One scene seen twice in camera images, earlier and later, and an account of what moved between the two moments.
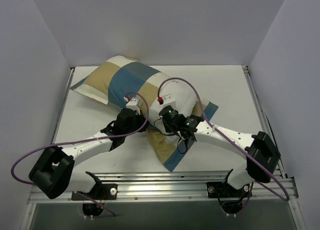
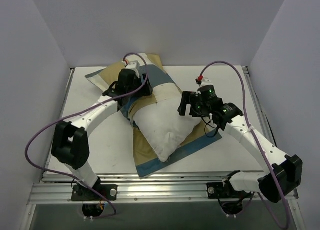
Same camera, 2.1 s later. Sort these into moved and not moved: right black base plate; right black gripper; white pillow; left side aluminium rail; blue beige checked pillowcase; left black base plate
Moved: blue beige checked pillowcase; right black gripper; white pillow
Not moved: left side aluminium rail; left black base plate; right black base plate
